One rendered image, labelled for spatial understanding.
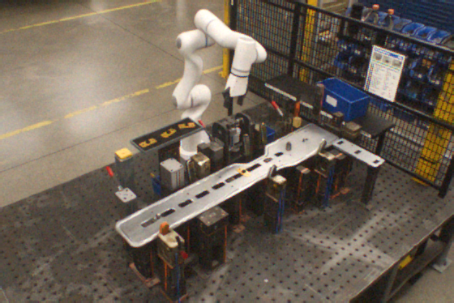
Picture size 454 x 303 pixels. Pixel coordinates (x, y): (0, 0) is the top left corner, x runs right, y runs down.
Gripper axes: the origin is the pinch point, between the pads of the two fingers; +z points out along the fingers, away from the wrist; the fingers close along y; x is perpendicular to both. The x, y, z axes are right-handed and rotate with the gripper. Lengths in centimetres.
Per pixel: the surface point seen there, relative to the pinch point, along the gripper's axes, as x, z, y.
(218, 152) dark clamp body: -7.9, 32.2, -5.9
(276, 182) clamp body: 27.7, 31.6, -12.4
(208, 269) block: 28, 69, 25
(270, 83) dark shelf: -49, 20, -90
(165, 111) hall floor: -209, 121, -137
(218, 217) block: 27, 40, 24
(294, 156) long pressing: 16, 30, -41
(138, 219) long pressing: 2, 49, 49
